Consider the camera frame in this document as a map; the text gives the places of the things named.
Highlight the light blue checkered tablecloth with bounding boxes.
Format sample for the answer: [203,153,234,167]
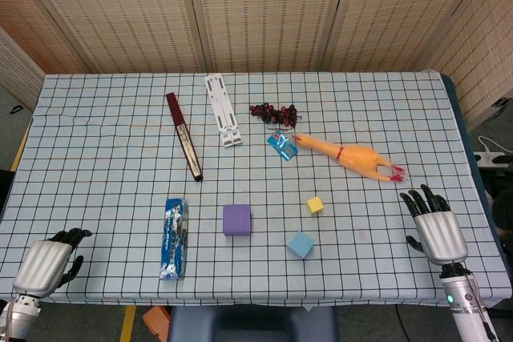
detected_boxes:
[0,72,512,306]

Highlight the beige bamboo folding screen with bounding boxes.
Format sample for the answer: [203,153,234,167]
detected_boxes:
[0,0,494,75]

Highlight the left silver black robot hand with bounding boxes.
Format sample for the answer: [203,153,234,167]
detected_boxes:
[11,227,94,300]

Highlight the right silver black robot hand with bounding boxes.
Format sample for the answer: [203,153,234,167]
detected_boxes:
[399,184,470,267]

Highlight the small yellow foam cube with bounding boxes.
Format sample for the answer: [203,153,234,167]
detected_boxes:
[306,196,325,215]

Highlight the small blue packet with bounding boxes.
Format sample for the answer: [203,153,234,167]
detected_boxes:
[266,129,301,162]

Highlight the white folding stand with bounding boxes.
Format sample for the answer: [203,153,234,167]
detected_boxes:
[203,72,244,148]

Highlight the beige bamboo side screen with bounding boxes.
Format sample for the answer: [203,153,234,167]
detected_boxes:
[424,0,513,131]

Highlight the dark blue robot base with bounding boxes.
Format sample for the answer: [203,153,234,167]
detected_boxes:
[167,305,338,342]

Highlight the light blue cube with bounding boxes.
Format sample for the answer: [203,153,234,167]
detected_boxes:
[286,230,316,260]

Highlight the yellow rubber chicken toy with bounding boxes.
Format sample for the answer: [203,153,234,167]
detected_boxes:
[291,132,408,183]

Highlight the white power strip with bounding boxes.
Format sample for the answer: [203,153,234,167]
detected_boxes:
[472,151,513,167]

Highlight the long blue snack box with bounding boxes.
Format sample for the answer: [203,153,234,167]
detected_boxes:
[159,196,190,281]

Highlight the large purple foam cube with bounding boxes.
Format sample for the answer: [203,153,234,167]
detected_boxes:
[222,203,252,237]

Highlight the long dark red box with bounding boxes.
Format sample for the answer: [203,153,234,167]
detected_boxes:
[165,92,204,183]

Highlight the dark red grape bunch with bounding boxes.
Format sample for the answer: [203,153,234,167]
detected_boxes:
[248,103,304,126]

